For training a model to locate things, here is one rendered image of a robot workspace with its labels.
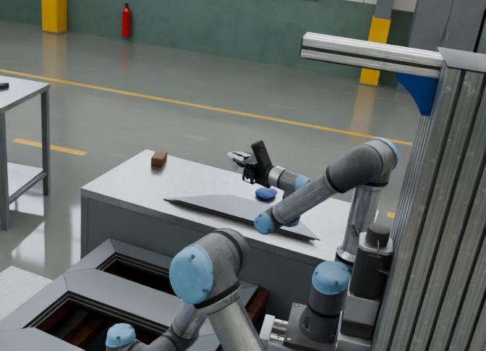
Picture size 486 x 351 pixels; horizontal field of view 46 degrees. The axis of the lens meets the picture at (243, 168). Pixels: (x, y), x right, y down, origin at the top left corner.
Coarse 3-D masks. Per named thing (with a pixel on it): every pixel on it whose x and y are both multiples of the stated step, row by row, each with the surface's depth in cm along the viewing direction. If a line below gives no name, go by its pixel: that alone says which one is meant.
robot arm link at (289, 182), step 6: (282, 174) 200; (288, 174) 199; (294, 174) 199; (300, 174) 199; (282, 180) 199; (288, 180) 198; (294, 180) 197; (300, 180) 196; (306, 180) 196; (282, 186) 200; (288, 186) 198; (294, 186) 196; (300, 186) 195; (288, 192) 199
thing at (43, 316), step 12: (108, 264) 249; (132, 264) 251; (144, 264) 250; (168, 276) 245; (60, 300) 220; (72, 300) 223; (84, 300) 222; (48, 312) 214; (108, 312) 219; (120, 312) 218; (36, 324) 208; (132, 324) 216; (144, 324) 214; (156, 324) 213
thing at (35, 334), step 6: (30, 330) 201; (36, 330) 201; (24, 336) 198; (30, 336) 198; (36, 336) 199; (42, 336) 199; (48, 336) 199; (18, 342) 195; (24, 342) 195; (30, 342) 195; (36, 342) 196; (42, 342) 196; (12, 348) 192; (18, 348) 192; (24, 348) 192; (30, 348) 193
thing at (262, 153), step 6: (252, 144) 204; (258, 144) 203; (264, 144) 206; (252, 150) 204; (258, 150) 203; (264, 150) 205; (258, 156) 204; (264, 156) 205; (258, 162) 205; (264, 162) 205; (270, 162) 207; (264, 168) 204
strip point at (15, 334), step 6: (12, 330) 200; (18, 330) 200; (24, 330) 201; (0, 336) 196; (6, 336) 197; (12, 336) 197; (18, 336) 198; (0, 342) 194; (6, 342) 194; (12, 342) 194; (0, 348) 191; (6, 348) 192
